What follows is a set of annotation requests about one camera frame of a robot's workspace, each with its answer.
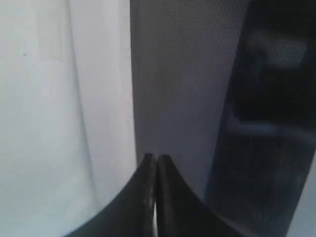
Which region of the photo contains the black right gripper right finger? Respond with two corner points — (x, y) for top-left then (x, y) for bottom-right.
(156, 155), (242, 237)

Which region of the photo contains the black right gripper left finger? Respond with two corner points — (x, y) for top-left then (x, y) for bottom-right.
(67, 153), (157, 237)

